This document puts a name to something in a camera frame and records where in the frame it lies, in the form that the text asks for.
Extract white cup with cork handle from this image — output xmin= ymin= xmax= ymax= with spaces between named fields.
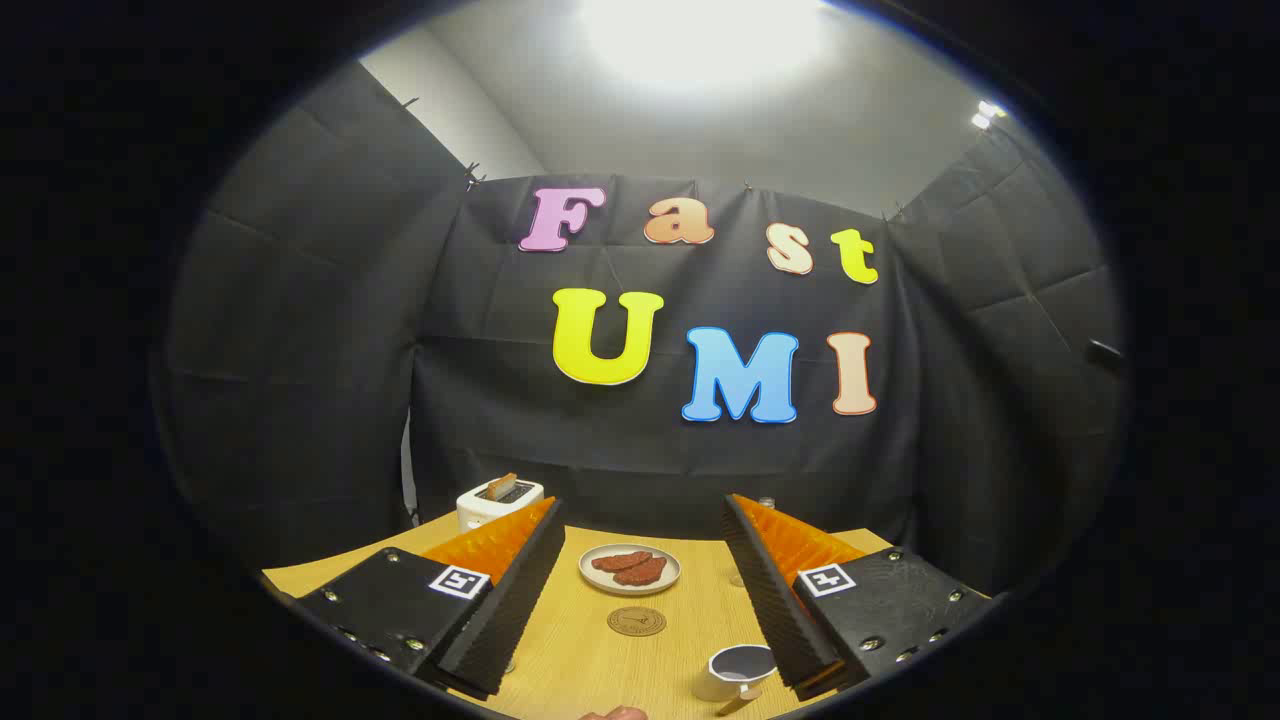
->
xmin=692 ymin=645 xmax=779 ymax=717

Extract round cork coaster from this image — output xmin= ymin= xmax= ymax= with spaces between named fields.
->
xmin=607 ymin=606 xmax=668 ymax=638

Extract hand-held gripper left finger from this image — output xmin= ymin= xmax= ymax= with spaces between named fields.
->
xmin=296 ymin=495 xmax=567 ymax=701

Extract wooden table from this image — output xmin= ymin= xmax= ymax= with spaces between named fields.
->
xmin=262 ymin=512 xmax=896 ymax=720

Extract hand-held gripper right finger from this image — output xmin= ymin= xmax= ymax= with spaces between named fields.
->
xmin=722 ymin=492 xmax=993 ymax=701

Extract round beige plate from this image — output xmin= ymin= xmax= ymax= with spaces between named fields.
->
xmin=578 ymin=543 xmax=682 ymax=597

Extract white toaster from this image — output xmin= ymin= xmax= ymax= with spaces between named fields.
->
xmin=456 ymin=478 xmax=545 ymax=533

